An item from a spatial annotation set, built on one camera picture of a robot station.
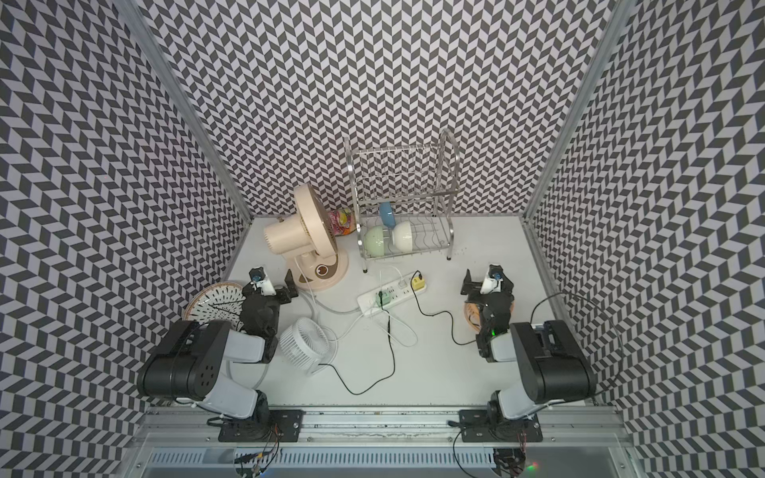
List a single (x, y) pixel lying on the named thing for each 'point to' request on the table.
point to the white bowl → (402, 238)
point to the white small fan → (310, 346)
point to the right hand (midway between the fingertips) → (483, 275)
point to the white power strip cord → (390, 316)
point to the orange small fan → (472, 314)
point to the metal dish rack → (404, 197)
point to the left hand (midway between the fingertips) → (275, 274)
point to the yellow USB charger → (417, 283)
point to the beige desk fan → (309, 241)
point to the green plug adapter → (383, 300)
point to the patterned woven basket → (216, 302)
